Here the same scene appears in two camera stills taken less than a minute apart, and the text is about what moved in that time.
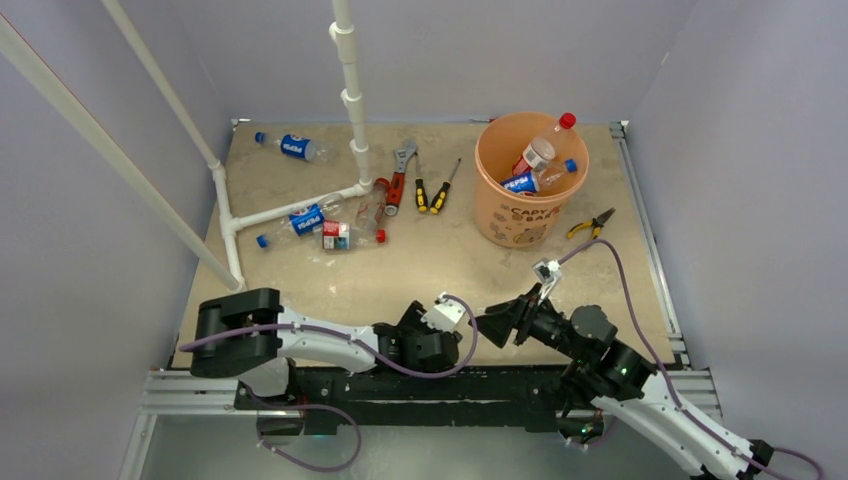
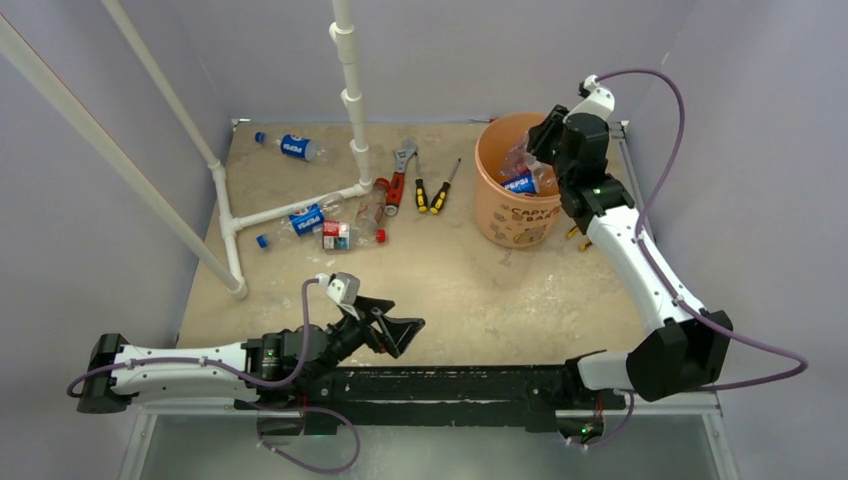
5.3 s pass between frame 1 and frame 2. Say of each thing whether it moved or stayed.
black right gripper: moved
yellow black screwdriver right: stayed
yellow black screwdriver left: stayed
